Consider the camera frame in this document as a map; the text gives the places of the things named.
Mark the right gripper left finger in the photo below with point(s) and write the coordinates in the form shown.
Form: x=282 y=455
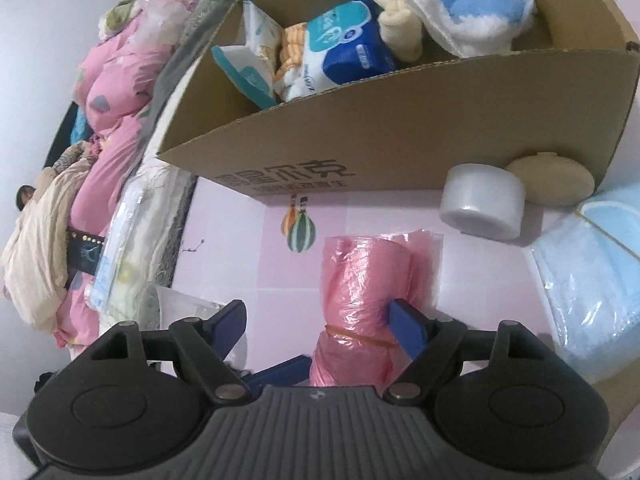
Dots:
x=201 y=347

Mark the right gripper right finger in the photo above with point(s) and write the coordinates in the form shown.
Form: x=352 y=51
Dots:
x=433 y=348

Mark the pink plastic bag roll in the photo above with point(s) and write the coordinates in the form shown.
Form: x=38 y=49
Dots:
x=360 y=276

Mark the packaged cream gloves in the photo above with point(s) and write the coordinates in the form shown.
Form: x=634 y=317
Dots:
x=251 y=63

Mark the cream glove bundle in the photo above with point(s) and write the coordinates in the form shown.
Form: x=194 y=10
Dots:
x=400 y=29

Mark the blue white wet wipes pack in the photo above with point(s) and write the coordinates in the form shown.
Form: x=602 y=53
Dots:
x=342 y=45

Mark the orange striped sock bundle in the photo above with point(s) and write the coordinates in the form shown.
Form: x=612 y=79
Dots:
x=292 y=49

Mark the blue white knit towel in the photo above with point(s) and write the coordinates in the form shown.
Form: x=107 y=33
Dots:
x=473 y=28

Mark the light blue packaged cloth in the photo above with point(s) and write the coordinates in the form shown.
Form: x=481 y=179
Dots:
x=588 y=262

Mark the beige blanket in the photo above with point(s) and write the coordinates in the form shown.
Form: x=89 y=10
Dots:
x=34 y=261

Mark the beige round pouch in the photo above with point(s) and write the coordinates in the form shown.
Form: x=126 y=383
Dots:
x=552 y=180

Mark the brown cardboard box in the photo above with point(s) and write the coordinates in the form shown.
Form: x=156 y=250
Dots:
x=566 y=88

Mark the pink quilt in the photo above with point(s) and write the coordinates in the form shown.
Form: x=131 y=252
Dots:
x=115 y=85

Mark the clear plastic bag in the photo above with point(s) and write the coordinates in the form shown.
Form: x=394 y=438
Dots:
x=161 y=25

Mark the grey blanket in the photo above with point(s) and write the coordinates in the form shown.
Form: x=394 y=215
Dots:
x=200 y=28

